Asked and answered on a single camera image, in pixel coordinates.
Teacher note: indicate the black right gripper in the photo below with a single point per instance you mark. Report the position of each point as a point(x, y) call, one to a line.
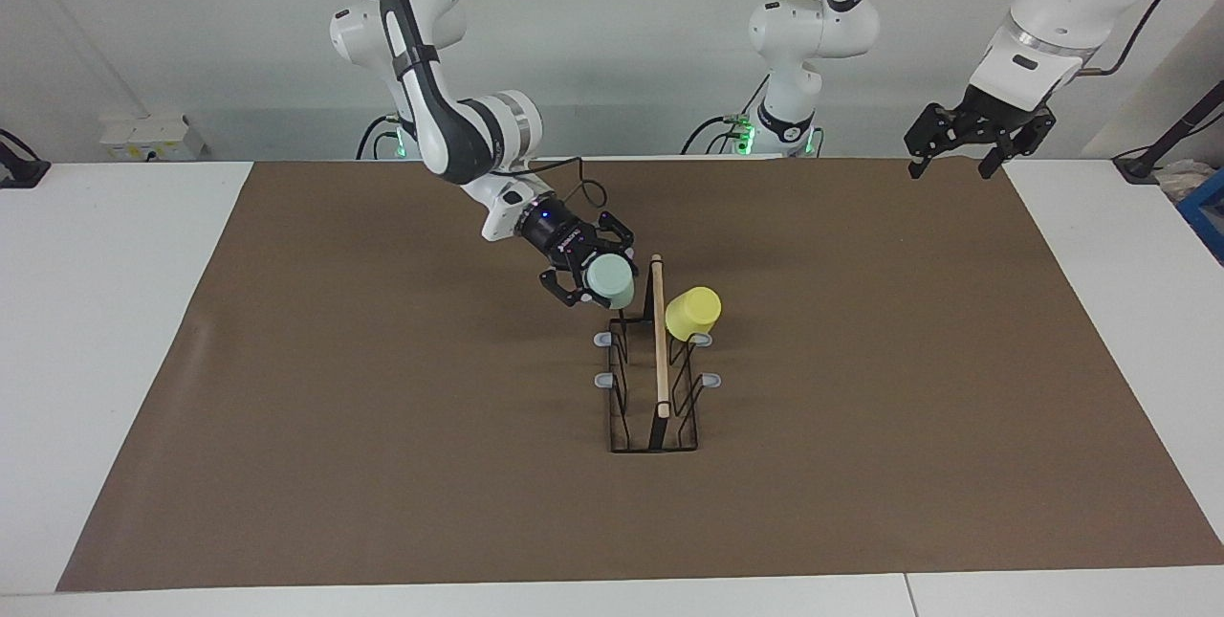
point(553, 232)

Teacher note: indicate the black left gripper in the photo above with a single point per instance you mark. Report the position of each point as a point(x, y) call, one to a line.
point(999, 120)

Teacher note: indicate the pale green plastic cup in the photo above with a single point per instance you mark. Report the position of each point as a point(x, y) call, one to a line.
point(610, 280)

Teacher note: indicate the yellow plastic cup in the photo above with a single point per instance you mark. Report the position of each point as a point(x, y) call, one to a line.
point(693, 313)

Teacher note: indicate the black stand pole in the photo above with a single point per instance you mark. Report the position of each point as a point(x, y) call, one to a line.
point(1171, 137)

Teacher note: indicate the white crumpled plastic bag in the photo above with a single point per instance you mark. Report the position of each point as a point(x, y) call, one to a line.
point(1186, 179)

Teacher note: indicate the blue box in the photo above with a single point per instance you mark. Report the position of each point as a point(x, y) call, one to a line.
point(1207, 215)

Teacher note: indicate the brown table mat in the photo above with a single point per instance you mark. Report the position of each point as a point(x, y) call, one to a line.
point(430, 464)

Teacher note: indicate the black clamp mount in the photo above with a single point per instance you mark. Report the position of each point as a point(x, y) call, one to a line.
point(21, 172)

